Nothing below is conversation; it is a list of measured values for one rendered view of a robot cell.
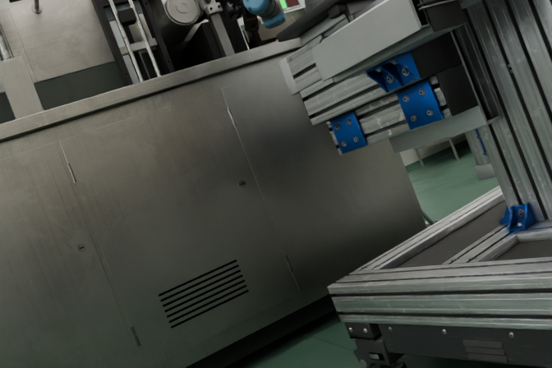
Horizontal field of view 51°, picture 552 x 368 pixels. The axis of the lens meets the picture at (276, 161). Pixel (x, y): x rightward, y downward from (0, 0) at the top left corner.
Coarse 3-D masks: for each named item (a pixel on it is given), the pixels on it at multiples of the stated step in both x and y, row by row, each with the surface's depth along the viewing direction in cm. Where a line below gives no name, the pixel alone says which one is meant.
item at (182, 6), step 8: (168, 0) 203; (176, 0) 205; (184, 0) 205; (192, 0) 207; (168, 8) 203; (176, 8) 204; (184, 8) 205; (192, 8) 206; (176, 16) 204; (184, 16) 205; (192, 16) 206
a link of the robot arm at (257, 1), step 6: (246, 0) 170; (252, 0) 169; (258, 0) 169; (264, 0) 169; (270, 0) 172; (246, 6) 170; (252, 6) 170; (258, 6) 169; (264, 6) 170; (270, 6) 174; (252, 12) 173; (258, 12) 172; (264, 12) 174; (270, 12) 178
